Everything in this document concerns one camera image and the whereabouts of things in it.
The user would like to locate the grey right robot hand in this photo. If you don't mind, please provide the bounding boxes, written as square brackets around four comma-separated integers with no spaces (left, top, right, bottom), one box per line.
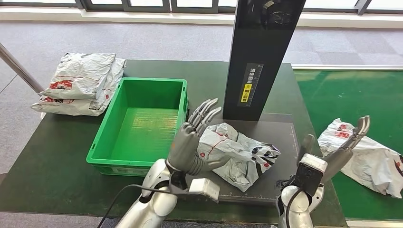
[296,115,371,184]

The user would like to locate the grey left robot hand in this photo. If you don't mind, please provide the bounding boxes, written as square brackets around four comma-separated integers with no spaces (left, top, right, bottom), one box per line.
[167,98,232,176]

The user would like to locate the grey parcel bag red logo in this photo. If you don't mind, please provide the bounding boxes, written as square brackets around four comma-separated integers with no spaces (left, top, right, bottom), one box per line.
[317,118,403,199]
[40,52,116,100]
[30,57,126,117]

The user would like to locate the black inbound scanner machine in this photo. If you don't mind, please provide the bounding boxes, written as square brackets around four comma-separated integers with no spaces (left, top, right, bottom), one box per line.
[185,0,311,205]

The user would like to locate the green plastic crate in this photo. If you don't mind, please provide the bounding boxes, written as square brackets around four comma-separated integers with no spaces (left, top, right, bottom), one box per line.
[86,77,190,177]

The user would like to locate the yellow label sticker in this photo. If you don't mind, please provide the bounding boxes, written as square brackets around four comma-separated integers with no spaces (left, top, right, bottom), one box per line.
[240,83,253,103]

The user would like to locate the metal pole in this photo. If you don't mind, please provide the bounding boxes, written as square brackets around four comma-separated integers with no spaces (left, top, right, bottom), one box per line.
[0,42,45,95]

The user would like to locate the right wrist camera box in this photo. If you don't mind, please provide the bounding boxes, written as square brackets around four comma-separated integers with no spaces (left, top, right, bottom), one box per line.
[291,153,328,197]

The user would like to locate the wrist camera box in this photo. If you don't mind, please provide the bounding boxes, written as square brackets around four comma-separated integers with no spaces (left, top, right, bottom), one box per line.
[291,153,328,197]
[170,178,221,204]

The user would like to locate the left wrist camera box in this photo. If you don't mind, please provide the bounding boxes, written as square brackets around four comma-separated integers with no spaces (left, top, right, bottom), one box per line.
[170,178,221,204]

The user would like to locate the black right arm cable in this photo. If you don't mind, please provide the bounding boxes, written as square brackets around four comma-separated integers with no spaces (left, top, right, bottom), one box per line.
[285,188,304,228]

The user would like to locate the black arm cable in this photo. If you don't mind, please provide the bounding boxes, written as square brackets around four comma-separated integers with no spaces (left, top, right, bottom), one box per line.
[285,188,304,228]
[96,184,177,228]

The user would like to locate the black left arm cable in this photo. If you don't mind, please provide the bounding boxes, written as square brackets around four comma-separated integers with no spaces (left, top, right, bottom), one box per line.
[96,184,177,228]

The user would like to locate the metal conveyor side rail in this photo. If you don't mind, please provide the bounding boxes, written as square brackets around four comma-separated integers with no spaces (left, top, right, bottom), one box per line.
[291,64,403,70]

